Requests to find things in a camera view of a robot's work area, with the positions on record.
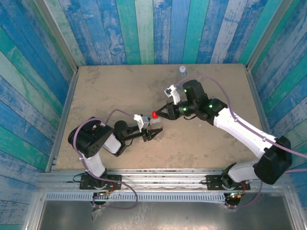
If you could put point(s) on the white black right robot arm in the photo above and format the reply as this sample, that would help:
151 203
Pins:
239 129

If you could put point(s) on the white Ganten bottle cap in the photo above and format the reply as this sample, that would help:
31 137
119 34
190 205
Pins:
182 69

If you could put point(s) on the grey metal sheet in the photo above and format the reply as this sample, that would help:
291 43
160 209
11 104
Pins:
168 218

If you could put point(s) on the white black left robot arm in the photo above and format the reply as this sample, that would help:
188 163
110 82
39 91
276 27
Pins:
88 139

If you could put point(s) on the tall clear plastic bottle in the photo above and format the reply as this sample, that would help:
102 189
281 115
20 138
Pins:
180 74

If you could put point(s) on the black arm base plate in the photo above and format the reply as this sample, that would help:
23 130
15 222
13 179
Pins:
213 182
112 179

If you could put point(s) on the aluminium mounting rail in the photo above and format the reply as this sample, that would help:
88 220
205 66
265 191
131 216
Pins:
163 179

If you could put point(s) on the aluminium corner post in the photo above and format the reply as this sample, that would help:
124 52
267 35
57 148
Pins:
58 36
264 36

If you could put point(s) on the aluminium table edge rail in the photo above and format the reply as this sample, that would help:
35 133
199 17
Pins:
62 119
260 107

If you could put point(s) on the red bottle cap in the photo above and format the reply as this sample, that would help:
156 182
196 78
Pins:
155 114

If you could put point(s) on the small circuit board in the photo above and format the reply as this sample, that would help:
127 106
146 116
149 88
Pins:
235 196
103 194

